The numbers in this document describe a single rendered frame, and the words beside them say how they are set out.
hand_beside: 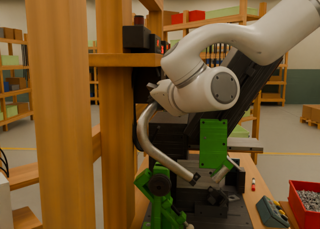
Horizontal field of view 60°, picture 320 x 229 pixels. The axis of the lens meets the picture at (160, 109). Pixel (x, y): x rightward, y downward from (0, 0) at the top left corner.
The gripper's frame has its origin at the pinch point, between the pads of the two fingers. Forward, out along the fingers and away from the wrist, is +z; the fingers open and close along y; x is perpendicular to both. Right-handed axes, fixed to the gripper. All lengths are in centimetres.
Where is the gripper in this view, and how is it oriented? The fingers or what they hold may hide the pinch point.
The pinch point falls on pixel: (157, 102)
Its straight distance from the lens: 81.0
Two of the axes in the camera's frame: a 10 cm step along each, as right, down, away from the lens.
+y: -7.1, -6.5, -2.7
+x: -5.8, 7.6, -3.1
